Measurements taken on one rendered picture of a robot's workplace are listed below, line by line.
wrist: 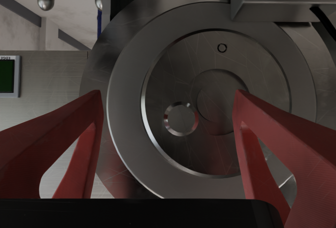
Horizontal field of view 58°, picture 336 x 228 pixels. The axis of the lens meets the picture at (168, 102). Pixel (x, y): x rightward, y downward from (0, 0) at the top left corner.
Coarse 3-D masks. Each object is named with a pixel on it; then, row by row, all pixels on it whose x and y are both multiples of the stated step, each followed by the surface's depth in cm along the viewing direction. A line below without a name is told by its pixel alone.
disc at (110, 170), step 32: (160, 0) 17; (192, 0) 17; (224, 0) 17; (128, 32) 17; (288, 32) 17; (96, 64) 17; (320, 64) 17; (320, 96) 17; (128, 192) 16; (288, 192) 17
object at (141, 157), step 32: (160, 32) 17; (256, 32) 17; (128, 64) 17; (288, 64) 17; (128, 96) 16; (128, 128) 16; (128, 160) 16; (160, 160) 16; (160, 192) 16; (192, 192) 16; (224, 192) 16
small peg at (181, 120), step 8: (176, 104) 12; (184, 104) 12; (168, 112) 12; (176, 112) 12; (184, 112) 12; (192, 112) 12; (168, 120) 12; (176, 120) 12; (184, 120) 12; (192, 120) 12; (168, 128) 12; (176, 128) 12; (184, 128) 12; (192, 128) 12
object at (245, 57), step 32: (192, 32) 15; (224, 32) 15; (160, 64) 15; (192, 64) 15; (224, 64) 15; (256, 64) 15; (160, 96) 15; (192, 96) 15; (224, 96) 15; (256, 96) 15; (288, 96) 15; (160, 128) 15; (224, 128) 15; (192, 160) 15; (224, 160) 15
